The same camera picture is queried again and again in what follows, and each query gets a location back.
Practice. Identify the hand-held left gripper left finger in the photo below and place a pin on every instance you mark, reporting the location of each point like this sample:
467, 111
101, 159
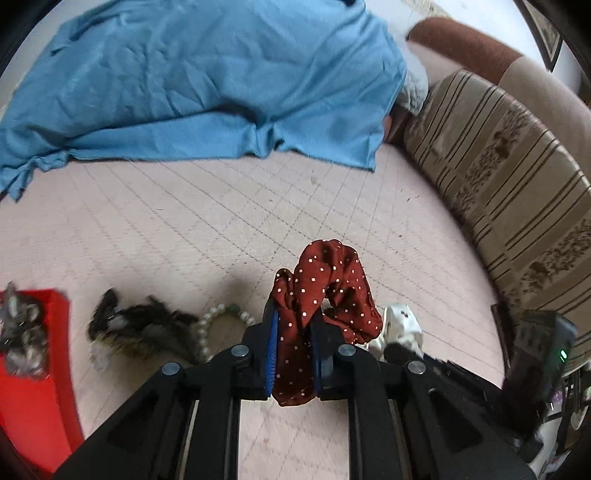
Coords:
272, 350

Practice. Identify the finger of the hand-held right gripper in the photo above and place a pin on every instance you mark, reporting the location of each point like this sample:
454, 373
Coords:
457, 387

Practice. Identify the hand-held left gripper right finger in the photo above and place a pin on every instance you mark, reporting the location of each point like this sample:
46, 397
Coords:
318, 364

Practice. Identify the white black-dotted scrunchie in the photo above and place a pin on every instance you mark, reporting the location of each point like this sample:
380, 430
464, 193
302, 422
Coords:
401, 323

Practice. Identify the red polka dot scrunchie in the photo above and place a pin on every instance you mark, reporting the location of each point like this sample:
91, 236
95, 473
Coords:
337, 277

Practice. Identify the black gold glitter scrunchie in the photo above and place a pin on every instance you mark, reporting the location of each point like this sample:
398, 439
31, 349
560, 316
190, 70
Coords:
138, 325

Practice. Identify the red box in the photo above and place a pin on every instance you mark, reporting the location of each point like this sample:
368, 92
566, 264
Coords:
32, 406

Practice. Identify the pink quilted mattress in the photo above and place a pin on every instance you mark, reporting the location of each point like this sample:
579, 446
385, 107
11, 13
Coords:
207, 221

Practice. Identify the striped floral beige cushion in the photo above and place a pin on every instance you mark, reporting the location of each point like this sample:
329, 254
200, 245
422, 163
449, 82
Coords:
508, 175

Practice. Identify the grey sheer scrunchie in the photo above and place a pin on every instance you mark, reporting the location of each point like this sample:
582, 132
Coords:
21, 332

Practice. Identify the blue blanket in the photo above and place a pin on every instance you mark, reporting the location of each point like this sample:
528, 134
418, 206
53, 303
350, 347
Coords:
207, 78

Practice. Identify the grey-white quilted pillow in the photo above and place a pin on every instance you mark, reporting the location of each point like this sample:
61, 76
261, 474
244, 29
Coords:
415, 83

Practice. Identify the brown and beige bolster cushion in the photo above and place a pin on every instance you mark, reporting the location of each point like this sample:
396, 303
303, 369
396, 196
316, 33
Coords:
461, 46

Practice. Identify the dark framed wall picture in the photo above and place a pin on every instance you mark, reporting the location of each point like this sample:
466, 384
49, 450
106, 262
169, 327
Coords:
549, 37

